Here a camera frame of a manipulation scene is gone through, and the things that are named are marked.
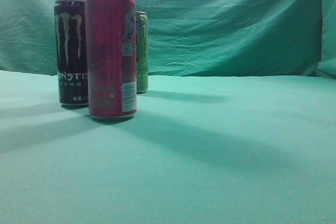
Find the pink drink can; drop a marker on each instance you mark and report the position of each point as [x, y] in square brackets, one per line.
[111, 59]

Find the green cloth backdrop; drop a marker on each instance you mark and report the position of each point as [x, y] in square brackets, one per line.
[237, 126]

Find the light green Monster can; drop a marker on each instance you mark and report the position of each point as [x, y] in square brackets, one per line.
[142, 71]

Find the black Monster energy can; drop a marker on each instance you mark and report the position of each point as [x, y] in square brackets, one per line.
[70, 30]

